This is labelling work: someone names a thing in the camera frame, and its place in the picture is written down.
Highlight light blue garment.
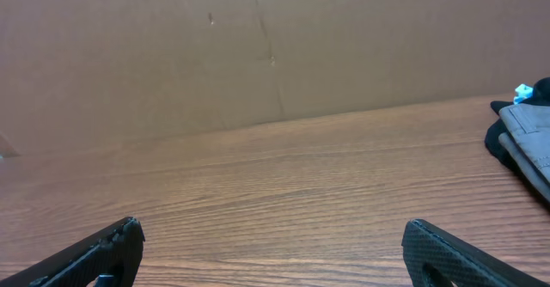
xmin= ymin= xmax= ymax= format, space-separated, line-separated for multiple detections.
xmin=513 ymin=84 xmax=534 ymax=104

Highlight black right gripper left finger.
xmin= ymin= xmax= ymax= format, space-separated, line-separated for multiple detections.
xmin=1 ymin=217 xmax=145 ymax=287

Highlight black garment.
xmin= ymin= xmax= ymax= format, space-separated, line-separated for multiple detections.
xmin=485 ymin=78 xmax=549 ymax=206

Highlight grey shorts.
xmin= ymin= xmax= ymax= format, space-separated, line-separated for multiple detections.
xmin=498 ymin=103 xmax=549 ymax=201

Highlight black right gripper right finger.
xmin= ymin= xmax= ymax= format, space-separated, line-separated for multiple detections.
xmin=401 ymin=219 xmax=549 ymax=287

